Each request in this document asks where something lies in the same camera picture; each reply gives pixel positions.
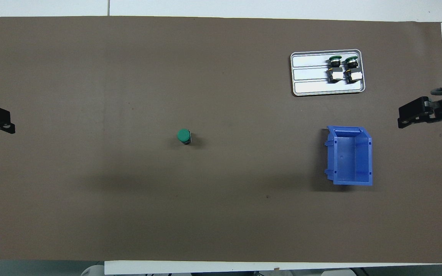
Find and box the green push button switch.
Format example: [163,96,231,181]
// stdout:
[176,128,193,146]
[327,56,343,83]
[343,56,363,83]

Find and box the white rounded robot base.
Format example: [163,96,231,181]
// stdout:
[81,264,105,276]

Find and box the brown table mat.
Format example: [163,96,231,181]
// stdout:
[0,16,442,264]

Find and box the blue plastic storage bin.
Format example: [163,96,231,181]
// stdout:
[324,126,373,186]

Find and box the grey metal tray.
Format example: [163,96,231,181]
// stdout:
[290,49,366,97]

